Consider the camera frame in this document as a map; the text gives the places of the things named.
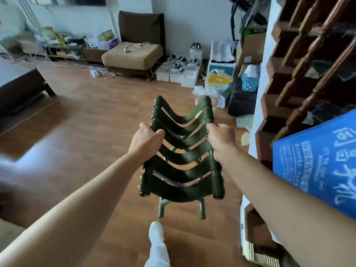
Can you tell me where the person's left hand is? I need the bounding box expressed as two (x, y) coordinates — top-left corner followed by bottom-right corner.
(128, 122), (166, 162)

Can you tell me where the person's right hand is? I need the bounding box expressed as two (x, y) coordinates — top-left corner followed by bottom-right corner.
(206, 123), (238, 164)

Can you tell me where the green folding strap stool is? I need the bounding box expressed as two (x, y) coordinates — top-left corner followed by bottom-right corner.
(139, 95), (225, 220)

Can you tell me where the person's right forearm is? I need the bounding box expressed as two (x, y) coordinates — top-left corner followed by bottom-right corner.
(218, 146), (356, 267)

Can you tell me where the person's left forearm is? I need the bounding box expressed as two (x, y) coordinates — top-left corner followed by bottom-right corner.
(0, 151), (151, 267)

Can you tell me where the clear plastic bag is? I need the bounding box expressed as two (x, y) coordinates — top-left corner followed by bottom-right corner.
(192, 85), (226, 109)

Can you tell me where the dark brown ottoman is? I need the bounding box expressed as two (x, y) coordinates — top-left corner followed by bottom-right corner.
(228, 78), (259, 117)

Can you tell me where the yellow and white plastic bag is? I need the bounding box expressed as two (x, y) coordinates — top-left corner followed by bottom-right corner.
(205, 69), (233, 92)

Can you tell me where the blue plastic basket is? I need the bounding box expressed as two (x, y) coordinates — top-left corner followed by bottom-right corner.
(241, 65), (261, 93)

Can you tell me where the row of white boxes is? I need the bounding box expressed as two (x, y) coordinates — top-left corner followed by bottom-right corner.
(155, 64), (201, 89)

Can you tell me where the white box with teal label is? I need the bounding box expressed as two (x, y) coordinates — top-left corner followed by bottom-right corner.
(207, 40), (236, 78)

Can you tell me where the brown and tan armchair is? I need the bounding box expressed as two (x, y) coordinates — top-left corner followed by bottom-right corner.
(101, 10), (166, 80)

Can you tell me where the brown cardboard box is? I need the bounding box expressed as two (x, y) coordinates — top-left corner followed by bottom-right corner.
(235, 25), (267, 77)

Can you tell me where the person's white shoe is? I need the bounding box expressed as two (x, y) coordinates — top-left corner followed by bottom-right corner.
(144, 221), (171, 267)

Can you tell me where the blue printed plastic bag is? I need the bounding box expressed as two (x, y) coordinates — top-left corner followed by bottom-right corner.
(272, 109), (356, 220)

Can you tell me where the green box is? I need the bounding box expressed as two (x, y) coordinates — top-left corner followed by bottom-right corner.
(97, 29), (116, 42)

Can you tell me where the wooden stair railing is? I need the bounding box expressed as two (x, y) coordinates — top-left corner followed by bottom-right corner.
(255, 0), (356, 170)

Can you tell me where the low shelf with clutter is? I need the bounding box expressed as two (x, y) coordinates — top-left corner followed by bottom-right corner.
(19, 26), (87, 61)

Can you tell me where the dark low table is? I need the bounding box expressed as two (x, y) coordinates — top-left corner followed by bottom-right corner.
(0, 58), (57, 116)

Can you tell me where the white cable bundle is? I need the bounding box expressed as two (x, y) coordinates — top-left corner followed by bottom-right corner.
(123, 42), (151, 54)

